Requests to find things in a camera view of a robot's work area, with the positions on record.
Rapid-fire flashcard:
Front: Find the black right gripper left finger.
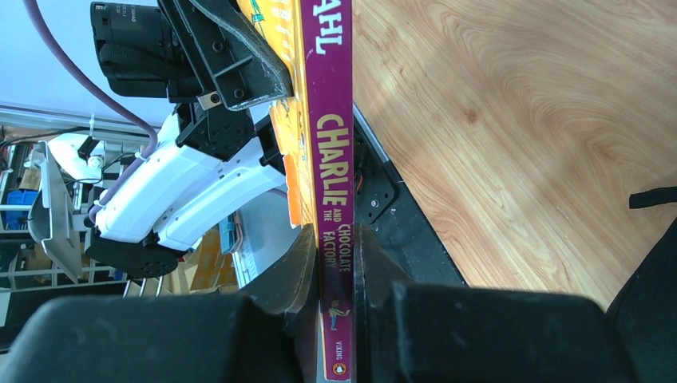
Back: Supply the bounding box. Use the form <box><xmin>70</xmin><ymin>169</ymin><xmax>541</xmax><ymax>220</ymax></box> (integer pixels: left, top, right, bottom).
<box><xmin>1</xmin><ymin>225</ymin><xmax>319</xmax><ymax>382</ymax></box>

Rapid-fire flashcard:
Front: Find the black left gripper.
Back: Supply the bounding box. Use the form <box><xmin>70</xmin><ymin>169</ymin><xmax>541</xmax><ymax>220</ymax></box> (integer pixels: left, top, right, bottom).
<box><xmin>90</xmin><ymin>1</ymin><xmax>294</xmax><ymax>161</ymax></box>

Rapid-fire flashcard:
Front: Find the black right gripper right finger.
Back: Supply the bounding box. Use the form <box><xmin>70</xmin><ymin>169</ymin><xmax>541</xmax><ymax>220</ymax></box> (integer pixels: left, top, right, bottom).
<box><xmin>354</xmin><ymin>225</ymin><xmax>639</xmax><ymax>382</ymax></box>

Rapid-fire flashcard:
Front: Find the orange paperback book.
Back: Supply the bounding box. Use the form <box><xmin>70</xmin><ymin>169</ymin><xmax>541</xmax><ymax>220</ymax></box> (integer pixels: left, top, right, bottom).
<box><xmin>240</xmin><ymin>1</ymin><xmax>355</xmax><ymax>381</ymax></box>

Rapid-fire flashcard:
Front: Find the black fabric student bag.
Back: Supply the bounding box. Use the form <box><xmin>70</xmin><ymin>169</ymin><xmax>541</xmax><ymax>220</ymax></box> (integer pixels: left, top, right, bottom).
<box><xmin>605</xmin><ymin>186</ymin><xmax>677</xmax><ymax>383</ymax></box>

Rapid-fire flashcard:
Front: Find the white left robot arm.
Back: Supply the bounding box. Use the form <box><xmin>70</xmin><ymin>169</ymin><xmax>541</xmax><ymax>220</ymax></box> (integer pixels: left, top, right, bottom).
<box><xmin>85</xmin><ymin>1</ymin><xmax>293</xmax><ymax>278</ymax></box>

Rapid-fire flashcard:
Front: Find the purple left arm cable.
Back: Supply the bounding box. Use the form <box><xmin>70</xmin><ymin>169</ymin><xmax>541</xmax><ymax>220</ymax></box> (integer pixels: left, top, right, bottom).
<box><xmin>22</xmin><ymin>0</ymin><xmax>160</xmax><ymax>223</ymax></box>

